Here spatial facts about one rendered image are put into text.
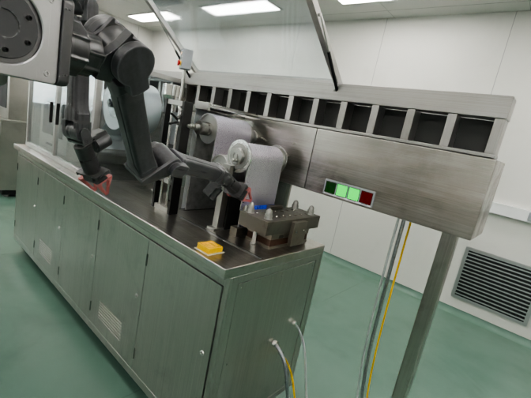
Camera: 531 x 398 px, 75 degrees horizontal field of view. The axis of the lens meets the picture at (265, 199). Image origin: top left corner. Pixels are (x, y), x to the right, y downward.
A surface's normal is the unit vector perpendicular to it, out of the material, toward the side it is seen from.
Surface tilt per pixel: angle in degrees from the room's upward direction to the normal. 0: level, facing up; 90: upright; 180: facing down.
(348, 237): 90
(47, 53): 90
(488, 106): 90
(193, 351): 90
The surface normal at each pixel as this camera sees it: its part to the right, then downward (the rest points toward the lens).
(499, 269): -0.65, 0.03
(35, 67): 0.90, 0.25
